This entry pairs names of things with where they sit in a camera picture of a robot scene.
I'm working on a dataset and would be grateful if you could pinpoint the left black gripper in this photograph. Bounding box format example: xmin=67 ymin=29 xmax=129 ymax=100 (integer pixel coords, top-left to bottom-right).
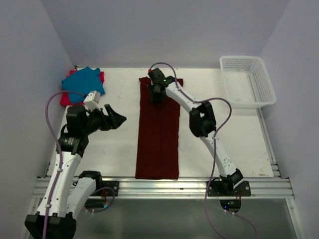
xmin=81 ymin=104 xmax=126 ymax=135

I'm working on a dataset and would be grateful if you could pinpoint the dark red t-shirt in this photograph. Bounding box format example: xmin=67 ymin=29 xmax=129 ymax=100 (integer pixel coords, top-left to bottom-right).
xmin=135 ymin=77 xmax=180 ymax=180

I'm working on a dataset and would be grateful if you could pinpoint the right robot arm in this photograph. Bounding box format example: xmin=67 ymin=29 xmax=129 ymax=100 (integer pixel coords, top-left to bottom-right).
xmin=148 ymin=68 xmax=244 ymax=196

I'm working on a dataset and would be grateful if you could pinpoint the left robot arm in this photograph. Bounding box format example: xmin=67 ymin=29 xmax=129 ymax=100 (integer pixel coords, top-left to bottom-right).
xmin=24 ymin=105 xmax=127 ymax=239

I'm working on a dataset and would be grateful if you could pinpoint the folded blue t-shirt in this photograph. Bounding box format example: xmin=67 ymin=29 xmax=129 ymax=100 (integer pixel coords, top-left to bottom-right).
xmin=61 ymin=66 xmax=105 ymax=103

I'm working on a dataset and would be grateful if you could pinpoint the folded pink t-shirt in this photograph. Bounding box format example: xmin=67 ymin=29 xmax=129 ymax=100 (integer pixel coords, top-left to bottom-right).
xmin=59 ymin=70 xmax=105 ymax=106

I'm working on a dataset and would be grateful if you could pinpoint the white plastic basket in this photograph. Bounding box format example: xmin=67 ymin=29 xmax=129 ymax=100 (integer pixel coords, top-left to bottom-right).
xmin=219 ymin=56 xmax=277 ymax=109

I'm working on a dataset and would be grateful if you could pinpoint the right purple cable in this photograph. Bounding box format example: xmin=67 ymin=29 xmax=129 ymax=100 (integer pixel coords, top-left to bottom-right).
xmin=149 ymin=62 xmax=257 ymax=239

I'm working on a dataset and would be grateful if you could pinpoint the purple cable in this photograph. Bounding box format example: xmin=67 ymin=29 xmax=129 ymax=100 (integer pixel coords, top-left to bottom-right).
xmin=42 ymin=91 xmax=115 ymax=239
xmin=149 ymin=62 xmax=257 ymax=239

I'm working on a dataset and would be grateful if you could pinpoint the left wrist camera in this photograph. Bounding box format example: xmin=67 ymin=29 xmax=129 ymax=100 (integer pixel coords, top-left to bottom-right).
xmin=83 ymin=91 xmax=101 ymax=111

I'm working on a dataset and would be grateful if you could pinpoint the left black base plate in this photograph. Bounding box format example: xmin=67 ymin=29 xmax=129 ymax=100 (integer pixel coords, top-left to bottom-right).
xmin=98 ymin=180 xmax=120 ymax=197

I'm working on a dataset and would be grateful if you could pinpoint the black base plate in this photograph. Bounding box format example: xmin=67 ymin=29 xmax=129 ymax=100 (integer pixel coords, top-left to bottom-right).
xmin=98 ymin=180 xmax=120 ymax=197
xmin=208 ymin=178 xmax=252 ymax=197

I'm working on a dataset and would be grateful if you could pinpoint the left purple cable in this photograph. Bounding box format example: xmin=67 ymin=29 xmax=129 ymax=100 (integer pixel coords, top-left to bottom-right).
xmin=42 ymin=91 xmax=115 ymax=239

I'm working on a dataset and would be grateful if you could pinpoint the aluminium mounting rail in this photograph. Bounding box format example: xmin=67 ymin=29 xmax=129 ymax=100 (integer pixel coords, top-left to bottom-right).
xmin=31 ymin=159 xmax=292 ymax=199

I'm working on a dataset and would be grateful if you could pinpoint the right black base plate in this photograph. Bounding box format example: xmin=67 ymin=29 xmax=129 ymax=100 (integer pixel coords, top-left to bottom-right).
xmin=208 ymin=178 xmax=252 ymax=197

